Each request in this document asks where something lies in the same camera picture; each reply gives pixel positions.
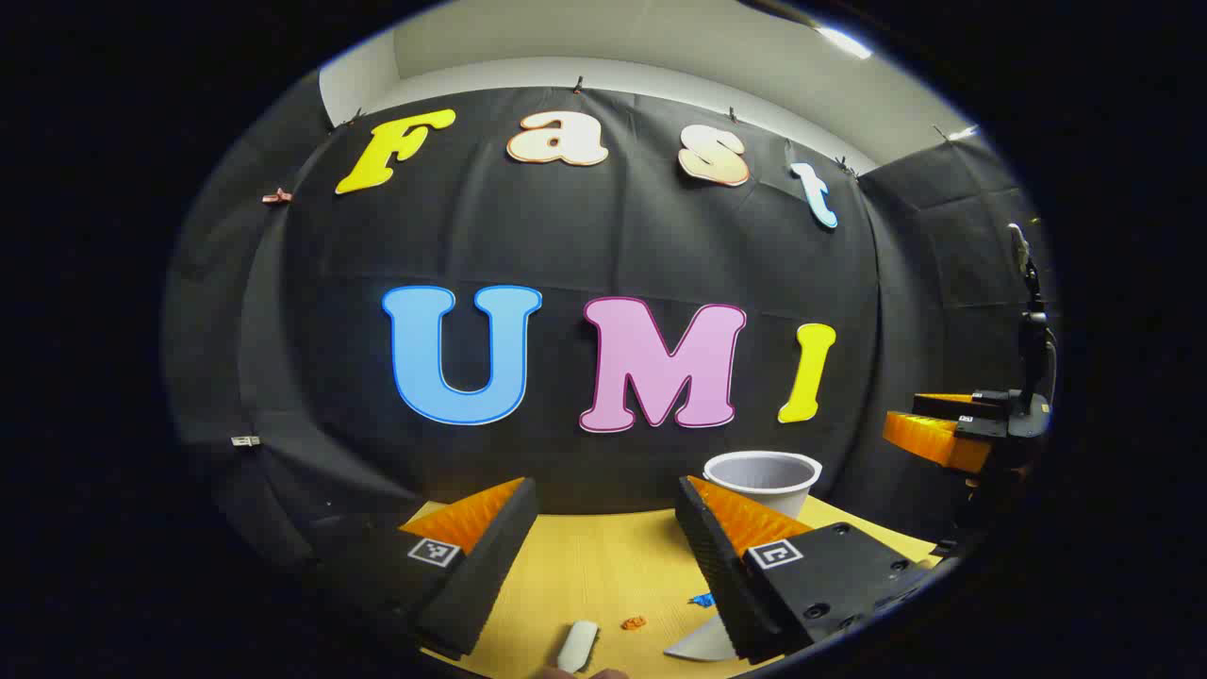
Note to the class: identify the blue paper trash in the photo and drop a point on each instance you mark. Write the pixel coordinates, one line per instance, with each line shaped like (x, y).
(701, 599)

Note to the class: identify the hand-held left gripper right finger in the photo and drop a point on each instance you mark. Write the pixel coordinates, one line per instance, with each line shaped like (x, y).
(721, 575)

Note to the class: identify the black backdrop cloth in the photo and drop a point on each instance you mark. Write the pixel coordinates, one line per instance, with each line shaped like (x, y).
(566, 245)

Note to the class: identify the ceiling light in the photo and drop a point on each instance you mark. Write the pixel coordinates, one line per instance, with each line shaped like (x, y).
(844, 42)
(964, 133)

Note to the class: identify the white ribbed garbage bin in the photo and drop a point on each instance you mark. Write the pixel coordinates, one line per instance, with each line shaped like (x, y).
(764, 490)

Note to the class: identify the yellow wooden desktop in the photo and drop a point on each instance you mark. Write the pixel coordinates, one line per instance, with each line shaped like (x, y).
(603, 566)

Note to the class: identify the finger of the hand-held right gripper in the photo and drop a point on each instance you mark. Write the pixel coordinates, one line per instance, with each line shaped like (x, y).
(952, 407)
(929, 438)

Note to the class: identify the small white broom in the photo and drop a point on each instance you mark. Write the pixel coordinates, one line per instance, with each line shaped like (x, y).
(577, 646)

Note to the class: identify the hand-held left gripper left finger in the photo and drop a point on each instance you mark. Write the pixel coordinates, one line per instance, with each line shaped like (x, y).
(481, 566)

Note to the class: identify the grey dustpan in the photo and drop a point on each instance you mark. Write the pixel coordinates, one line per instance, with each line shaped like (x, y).
(702, 643)

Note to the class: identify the orange paper trash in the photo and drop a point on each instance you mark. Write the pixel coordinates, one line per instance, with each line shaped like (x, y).
(634, 622)

